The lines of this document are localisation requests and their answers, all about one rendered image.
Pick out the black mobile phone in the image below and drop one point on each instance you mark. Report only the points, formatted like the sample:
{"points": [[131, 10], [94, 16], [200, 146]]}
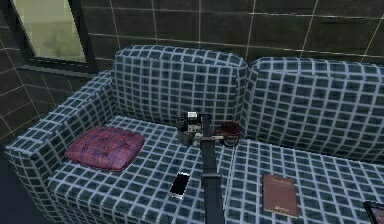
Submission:
{"points": [[180, 185]]}

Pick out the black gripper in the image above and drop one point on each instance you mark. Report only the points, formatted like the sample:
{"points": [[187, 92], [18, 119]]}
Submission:
{"points": [[184, 131]]}

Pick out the dark red vessel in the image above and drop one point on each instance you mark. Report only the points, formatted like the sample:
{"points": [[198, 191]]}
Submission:
{"points": [[229, 128]]}

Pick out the blue white checked sofa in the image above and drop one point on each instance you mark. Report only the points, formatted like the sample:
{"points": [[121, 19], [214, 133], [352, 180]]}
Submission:
{"points": [[300, 110]]}

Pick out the dark framed window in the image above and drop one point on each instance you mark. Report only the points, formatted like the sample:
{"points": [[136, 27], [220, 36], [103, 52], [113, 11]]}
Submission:
{"points": [[50, 30]]}

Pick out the black framed tablet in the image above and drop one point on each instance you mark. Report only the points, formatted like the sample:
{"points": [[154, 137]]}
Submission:
{"points": [[376, 213]]}

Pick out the red plaid cushion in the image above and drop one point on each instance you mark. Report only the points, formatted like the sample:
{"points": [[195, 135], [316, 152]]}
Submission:
{"points": [[105, 148]]}

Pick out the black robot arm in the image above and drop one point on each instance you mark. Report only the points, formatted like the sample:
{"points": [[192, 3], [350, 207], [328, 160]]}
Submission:
{"points": [[210, 166]]}

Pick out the brown book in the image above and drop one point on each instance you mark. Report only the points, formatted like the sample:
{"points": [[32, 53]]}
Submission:
{"points": [[280, 195]]}

